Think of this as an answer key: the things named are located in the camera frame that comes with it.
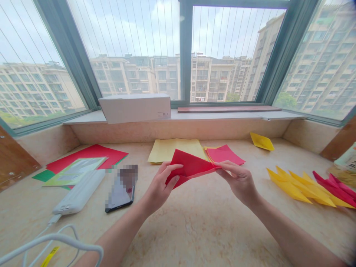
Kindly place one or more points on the person's left hand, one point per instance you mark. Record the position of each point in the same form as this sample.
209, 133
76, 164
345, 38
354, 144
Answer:
158, 189

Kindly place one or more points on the folded red paper piece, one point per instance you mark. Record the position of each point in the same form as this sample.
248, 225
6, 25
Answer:
333, 190
345, 183

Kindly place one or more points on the plastic drink bottle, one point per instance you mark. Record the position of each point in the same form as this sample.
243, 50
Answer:
345, 167

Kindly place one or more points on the grey stone window sill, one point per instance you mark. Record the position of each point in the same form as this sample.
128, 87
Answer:
217, 116

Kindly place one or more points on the white cardboard box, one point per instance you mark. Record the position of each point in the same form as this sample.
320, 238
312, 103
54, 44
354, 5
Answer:
133, 109

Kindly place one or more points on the white power bank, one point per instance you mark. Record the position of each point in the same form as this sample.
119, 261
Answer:
80, 192

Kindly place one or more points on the green paper sheet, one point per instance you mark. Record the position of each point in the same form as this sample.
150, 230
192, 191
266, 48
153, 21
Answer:
44, 175

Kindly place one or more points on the stack of pink paper squares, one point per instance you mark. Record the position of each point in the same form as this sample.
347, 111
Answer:
226, 155

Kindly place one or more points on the light green paper packet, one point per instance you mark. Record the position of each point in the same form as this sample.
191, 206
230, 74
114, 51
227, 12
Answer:
72, 171

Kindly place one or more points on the brown wooden board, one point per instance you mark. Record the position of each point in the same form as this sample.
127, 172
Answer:
228, 109

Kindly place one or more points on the stack of yellow paper sheets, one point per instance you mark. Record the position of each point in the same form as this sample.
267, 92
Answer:
167, 148

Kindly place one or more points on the yellow paper boat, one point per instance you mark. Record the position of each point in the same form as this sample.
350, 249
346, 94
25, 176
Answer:
261, 141

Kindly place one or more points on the brown wooden side panel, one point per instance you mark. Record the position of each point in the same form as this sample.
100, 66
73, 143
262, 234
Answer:
340, 141
14, 161

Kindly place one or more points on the black smartphone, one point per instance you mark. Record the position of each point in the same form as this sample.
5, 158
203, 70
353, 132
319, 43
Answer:
121, 192

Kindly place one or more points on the large red paper sheets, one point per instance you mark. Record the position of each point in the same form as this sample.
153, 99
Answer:
94, 153

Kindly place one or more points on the folded yellow paper piece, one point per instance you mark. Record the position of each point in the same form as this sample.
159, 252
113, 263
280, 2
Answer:
289, 188
340, 201
315, 193

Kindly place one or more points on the green framed window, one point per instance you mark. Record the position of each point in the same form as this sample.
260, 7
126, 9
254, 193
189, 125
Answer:
185, 55

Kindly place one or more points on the person's right hand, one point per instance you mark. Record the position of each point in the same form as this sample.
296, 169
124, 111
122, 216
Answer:
242, 183

